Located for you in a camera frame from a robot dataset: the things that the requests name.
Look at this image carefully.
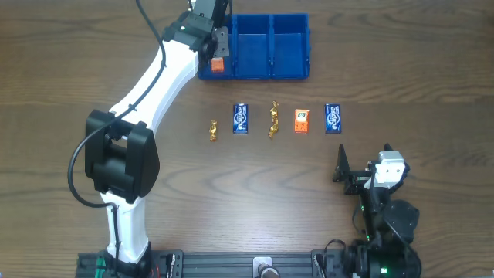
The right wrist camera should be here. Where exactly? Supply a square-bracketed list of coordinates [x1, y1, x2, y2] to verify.
[364, 151, 407, 190]

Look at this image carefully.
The blue candy pack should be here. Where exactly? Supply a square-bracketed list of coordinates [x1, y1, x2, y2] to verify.
[232, 103, 249, 135]
[324, 103, 343, 135]

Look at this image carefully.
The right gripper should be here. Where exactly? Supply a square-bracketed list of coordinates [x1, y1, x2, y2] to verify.
[332, 142, 411, 195]

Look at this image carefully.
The blue tray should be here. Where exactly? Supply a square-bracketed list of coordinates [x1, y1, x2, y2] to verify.
[197, 13, 311, 81]

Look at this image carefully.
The mounting rail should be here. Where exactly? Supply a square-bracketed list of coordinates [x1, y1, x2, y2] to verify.
[76, 249, 421, 278]

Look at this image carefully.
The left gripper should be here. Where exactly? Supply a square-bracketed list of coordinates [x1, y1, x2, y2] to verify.
[194, 0, 233, 61]

